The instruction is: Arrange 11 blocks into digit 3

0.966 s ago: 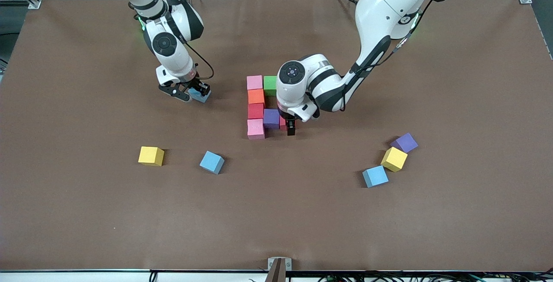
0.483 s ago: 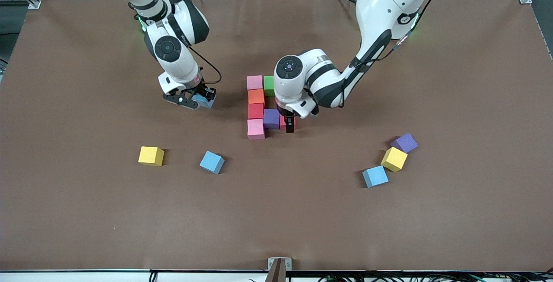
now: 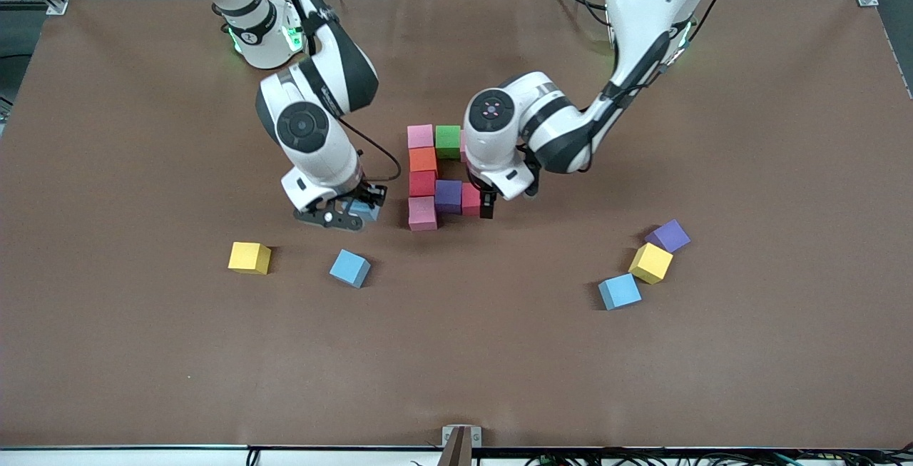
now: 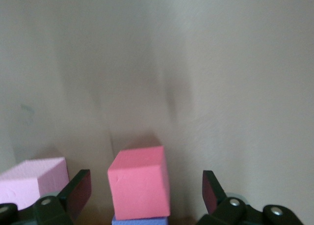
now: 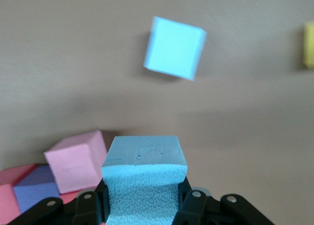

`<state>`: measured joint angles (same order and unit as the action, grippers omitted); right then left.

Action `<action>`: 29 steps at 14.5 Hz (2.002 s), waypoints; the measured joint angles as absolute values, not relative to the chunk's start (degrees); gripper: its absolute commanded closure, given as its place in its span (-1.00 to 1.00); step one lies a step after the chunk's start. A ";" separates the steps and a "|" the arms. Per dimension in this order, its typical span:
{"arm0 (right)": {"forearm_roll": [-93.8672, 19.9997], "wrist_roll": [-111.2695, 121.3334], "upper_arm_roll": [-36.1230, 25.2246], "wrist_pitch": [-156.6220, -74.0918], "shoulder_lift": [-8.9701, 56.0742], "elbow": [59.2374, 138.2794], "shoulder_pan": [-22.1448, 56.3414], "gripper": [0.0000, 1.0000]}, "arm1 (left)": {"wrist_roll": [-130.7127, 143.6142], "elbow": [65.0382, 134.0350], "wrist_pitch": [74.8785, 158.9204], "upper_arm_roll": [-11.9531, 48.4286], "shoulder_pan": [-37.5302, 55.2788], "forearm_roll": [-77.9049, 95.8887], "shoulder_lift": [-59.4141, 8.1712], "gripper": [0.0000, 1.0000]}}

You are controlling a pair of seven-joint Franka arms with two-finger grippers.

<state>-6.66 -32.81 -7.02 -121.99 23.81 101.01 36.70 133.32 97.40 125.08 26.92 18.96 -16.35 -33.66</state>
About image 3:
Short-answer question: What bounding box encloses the blue foam block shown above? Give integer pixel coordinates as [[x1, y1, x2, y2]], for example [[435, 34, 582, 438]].
[[329, 249, 372, 288], [346, 197, 381, 225], [598, 273, 643, 311]]

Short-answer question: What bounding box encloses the purple foam block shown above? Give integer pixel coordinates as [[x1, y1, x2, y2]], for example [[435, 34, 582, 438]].
[[645, 219, 691, 253], [435, 180, 464, 214]]

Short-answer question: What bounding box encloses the green foam block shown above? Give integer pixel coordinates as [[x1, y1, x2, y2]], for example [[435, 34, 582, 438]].
[[435, 125, 462, 160]]

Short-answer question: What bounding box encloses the yellow foam block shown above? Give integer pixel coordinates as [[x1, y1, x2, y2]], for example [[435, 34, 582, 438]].
[[628, 242, 674, 285], [228, 241, 272, 275]]

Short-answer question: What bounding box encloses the brown table mat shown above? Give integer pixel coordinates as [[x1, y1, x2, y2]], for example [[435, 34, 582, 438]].
[[0, 0, 913, 449]]

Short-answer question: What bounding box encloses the metal bracket at table edge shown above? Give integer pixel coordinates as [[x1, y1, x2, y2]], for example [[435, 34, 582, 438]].
[[441, 425, 483, 466]]

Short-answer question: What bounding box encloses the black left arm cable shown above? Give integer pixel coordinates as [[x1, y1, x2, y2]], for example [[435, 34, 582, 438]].
[[585, 0, 728, 174]]

